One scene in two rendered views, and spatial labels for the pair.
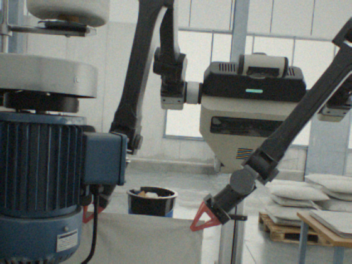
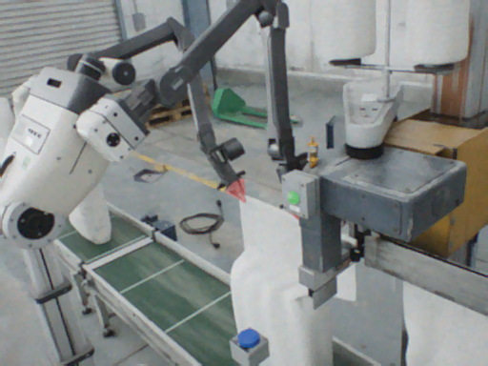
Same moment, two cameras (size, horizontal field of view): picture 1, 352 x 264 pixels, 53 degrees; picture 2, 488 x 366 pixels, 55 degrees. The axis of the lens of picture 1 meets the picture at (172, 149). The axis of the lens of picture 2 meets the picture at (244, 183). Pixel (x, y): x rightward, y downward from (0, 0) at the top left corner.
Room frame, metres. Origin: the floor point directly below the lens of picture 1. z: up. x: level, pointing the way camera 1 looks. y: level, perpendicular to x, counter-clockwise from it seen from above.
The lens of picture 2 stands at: (1.83, 1.05, 1.74)
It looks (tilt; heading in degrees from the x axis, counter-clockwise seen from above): 23 degrees down; 230
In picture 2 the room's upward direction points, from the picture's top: 6 degrees counter-clockwise
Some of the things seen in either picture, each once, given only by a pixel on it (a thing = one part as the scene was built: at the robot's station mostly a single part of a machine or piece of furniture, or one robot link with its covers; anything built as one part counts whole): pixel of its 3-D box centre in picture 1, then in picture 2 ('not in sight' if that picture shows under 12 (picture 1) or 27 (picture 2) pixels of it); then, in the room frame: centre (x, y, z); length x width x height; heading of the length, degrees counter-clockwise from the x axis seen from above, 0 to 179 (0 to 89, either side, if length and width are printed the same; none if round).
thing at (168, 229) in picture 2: not in sight; (154, 227); (0.60, -1.40, 0.35); 0.30 x 0.15 x 0.15; 90
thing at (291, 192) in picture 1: (297, 192); not in sight; (4.22, -1.54, 0.57); 0.66 x 0.42 x 0.13; 82
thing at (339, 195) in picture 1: (343, 192); not in sight; (4.41, -2.20, 0.57); 0.66 x 0.43 x 0.13; 0
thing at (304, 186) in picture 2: not in sight; (300, 193); (1.12, 0.38, 1.29); 0.08 x 0.05 x 0.09; 90
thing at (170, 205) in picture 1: (149, 225); not in sight; (3.23, 0.15, 0.32); 0.51 x 0.48 x 0.65; 0
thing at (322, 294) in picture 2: not in sight; (318, 289); (1.07, 0.38, 0.98); 0.09 x 0.05 x 0.05; 0
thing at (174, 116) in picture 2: not in sight; (162, 111); (-1.72, -5.01, 0.07); 1.20 x 0.82 x 0.14; 178
